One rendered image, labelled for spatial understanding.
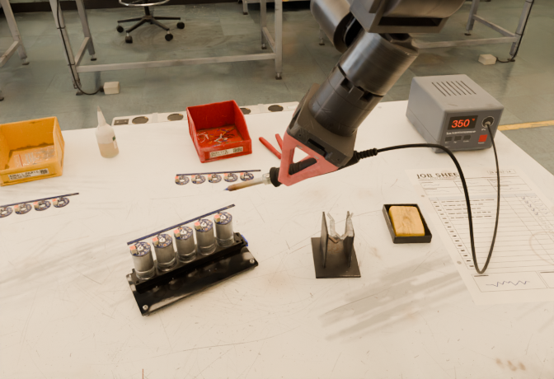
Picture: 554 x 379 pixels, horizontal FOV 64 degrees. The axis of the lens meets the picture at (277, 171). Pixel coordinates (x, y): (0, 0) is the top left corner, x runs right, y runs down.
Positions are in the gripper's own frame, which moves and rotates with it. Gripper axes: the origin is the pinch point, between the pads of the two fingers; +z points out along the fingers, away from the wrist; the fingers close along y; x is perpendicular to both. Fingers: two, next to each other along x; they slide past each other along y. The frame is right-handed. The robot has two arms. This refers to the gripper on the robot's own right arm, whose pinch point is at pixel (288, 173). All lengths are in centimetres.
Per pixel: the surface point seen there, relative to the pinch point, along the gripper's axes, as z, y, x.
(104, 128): 26.9, -18.8, -28.4
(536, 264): -3.0, -8.2, 36.5
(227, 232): 13.5, 0.4, -1.8
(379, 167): 7.8, -26.9, 17.2
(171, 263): 17.6, 6.1, -6.1
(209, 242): 14.9, 2.2, -3.1
